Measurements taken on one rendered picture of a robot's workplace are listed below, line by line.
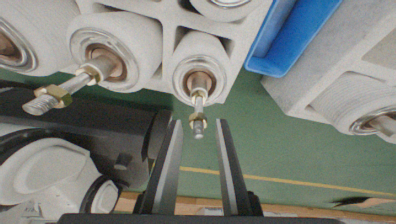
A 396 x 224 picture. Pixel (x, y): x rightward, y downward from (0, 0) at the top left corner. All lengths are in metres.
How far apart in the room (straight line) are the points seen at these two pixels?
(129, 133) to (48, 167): 0.17
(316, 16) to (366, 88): 0.16
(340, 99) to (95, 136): 0.60
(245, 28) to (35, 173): 0.43
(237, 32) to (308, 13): 0.20
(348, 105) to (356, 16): 0.15
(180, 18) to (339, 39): 0.29
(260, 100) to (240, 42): 0.36
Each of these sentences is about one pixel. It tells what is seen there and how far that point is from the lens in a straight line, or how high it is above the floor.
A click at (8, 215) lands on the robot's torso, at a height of 0.37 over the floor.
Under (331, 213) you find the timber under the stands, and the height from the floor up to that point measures 0.06.
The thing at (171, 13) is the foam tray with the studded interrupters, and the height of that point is 0.18.
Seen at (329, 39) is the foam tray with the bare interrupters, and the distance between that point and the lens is 0.37.
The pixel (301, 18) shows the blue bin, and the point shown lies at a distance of 0.41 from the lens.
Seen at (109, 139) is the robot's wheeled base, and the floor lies 0.19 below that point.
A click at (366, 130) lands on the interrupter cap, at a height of 0.25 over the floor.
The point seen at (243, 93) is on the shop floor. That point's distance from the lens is 0.51.
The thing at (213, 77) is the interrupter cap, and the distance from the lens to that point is 0.16.
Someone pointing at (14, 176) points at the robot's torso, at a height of 0.33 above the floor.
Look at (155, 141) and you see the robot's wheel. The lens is 0.42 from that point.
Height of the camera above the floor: 0.40
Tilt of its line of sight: 48 degrees down
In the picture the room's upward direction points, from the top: 178 degrees counter-clockwise
